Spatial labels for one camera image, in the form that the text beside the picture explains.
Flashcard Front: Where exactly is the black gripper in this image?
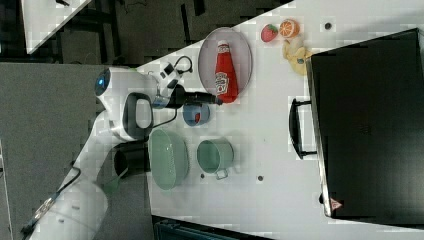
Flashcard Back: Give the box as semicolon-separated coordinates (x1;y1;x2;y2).
173;85;223;108

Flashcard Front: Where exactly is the red ketchup bottle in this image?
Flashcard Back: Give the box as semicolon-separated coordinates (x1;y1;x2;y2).
215;40;238;103

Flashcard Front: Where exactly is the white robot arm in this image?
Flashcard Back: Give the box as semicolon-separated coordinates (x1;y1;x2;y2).
21;62;222;240

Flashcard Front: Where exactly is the grey oval plate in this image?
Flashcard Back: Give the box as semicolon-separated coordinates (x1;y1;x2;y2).
197;27;252;94

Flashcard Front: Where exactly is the small red toy in bowl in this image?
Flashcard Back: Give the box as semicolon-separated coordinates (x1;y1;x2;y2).
195;113;201;123

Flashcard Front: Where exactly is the blue bowl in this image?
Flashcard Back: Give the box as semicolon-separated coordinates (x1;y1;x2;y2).
183;104;210;127

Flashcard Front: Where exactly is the green perforated colander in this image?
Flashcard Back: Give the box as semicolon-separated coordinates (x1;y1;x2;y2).
148;129;189;190

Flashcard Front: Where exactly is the toy strawberry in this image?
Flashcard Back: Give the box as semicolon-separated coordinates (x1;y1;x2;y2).
261;24;278;43

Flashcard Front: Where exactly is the toy banana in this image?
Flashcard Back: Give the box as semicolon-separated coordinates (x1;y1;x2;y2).
283;35;313;76

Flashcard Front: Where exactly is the black pot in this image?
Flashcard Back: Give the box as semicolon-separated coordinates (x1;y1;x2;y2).
114;143;150;178

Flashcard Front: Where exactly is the toy orange half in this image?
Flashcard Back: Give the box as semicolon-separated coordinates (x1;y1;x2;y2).
279;19;300;39

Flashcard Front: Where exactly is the silver toaster oven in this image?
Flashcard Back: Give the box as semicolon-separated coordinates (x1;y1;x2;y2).
304;28;424;229

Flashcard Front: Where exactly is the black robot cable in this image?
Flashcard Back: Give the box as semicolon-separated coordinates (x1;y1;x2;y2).
151;55;194;129

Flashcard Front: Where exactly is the green cup with handle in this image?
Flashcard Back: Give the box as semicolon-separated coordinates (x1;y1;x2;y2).
197;138;234;180

